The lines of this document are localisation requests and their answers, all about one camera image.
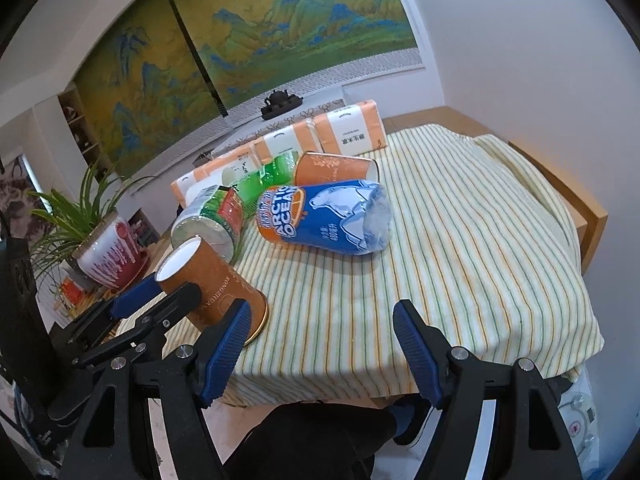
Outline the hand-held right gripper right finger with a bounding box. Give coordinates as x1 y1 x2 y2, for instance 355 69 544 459
392 299 584 480

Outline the dark wall picture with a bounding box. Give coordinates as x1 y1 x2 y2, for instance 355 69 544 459
0 154 57 241

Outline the red and white plant pot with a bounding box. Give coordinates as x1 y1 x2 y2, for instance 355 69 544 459
75 215 151 291

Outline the green and red paper cup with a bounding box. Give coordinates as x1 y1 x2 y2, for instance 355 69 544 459
171 185 246 264

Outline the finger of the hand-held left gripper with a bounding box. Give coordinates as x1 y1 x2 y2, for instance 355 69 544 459
52 276 160 347
70 282 201 368

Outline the green plastic bottle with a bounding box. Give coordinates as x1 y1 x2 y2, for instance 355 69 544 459
235 152 301 206

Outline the wooden table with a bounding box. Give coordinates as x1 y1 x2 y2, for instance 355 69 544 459
384 107 610 277

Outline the striped yellow cloth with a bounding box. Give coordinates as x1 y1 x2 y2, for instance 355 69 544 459
114 122 606 407

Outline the wooden wall shelf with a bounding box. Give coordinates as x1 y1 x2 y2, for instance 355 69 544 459
57 82 119 171

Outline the orange paper cup gold rim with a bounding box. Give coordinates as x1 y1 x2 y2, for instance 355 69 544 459
154 236 271 346
292 151 380 189

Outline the dark shoe white sole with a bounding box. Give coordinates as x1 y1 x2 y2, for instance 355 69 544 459
391 394 437 449

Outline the green spider plant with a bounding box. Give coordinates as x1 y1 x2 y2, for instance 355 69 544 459
27 161 157 272

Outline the orange white tissue pack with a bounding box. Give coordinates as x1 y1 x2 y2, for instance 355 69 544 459
314 100 389 156
170 147 262 203
254 121 321 162

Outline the black tea tray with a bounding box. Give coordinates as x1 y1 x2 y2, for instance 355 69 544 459
261 102 305 120

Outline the black teapot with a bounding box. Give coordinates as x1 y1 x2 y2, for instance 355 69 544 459
265 89 301 111

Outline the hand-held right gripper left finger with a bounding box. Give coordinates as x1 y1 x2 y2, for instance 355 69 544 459
62 300 253 480

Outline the white plastic object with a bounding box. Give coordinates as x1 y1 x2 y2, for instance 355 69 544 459
554 374 602 467

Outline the landscape painting panel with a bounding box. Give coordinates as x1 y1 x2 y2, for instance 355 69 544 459
165 0 427 112
72 0 229 181

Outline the blue polar bear cup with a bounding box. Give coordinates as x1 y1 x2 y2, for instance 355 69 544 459
256 180 394 257

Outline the person's leg in dark trousers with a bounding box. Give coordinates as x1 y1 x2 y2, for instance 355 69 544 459
219 399 397 480

